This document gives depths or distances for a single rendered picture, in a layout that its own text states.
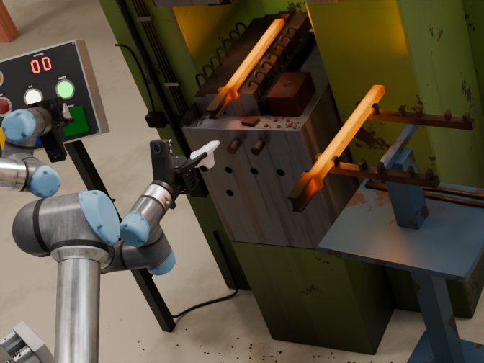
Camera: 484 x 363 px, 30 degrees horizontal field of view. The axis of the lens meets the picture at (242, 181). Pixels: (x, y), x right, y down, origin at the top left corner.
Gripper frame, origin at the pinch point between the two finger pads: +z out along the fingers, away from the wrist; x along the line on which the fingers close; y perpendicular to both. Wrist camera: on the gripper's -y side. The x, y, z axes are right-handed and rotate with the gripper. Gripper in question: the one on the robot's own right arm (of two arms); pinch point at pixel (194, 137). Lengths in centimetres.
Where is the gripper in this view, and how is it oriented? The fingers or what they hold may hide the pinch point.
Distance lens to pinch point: 235.3
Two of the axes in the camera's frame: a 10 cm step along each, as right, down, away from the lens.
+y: 3.0, 7.6, 5.7
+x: 8.6, 0.5, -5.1
